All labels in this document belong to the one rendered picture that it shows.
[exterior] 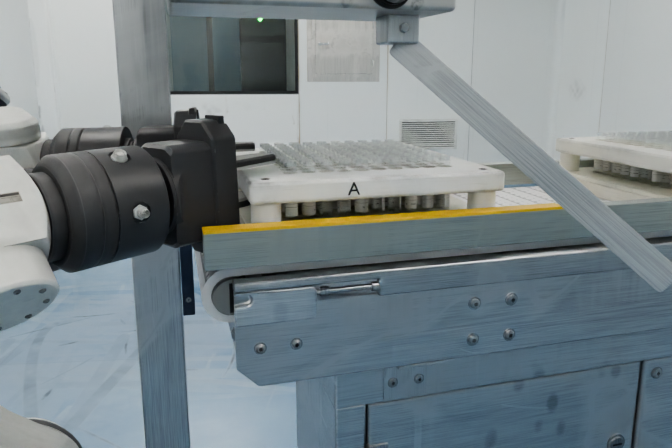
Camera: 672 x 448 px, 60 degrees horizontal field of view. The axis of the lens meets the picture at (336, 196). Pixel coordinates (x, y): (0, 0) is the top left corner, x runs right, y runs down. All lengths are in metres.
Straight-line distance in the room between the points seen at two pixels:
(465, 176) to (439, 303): 0.12
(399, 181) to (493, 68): 5.53
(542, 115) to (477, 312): 5.77
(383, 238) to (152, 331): 0.40
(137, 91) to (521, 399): 0.58
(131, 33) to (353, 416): 0.50
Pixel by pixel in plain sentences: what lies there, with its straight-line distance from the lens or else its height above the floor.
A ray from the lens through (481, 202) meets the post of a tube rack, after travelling 0.58.
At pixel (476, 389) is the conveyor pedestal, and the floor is 0.68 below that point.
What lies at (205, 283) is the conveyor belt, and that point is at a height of 0.85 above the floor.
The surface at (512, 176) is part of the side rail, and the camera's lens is 0.89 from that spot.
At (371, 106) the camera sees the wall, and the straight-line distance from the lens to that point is 5.64.
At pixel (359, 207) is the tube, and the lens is 0.56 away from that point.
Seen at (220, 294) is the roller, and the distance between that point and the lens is 0.51.
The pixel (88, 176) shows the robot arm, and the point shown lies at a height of 0.95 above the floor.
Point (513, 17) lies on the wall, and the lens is 6.15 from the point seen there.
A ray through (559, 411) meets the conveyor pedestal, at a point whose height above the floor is 0.64.
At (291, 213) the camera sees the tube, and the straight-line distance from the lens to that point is 0.55.
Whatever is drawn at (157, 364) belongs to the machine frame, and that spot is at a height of 0.64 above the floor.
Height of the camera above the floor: 1.02
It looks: 12 degrees down
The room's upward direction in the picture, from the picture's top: straight up
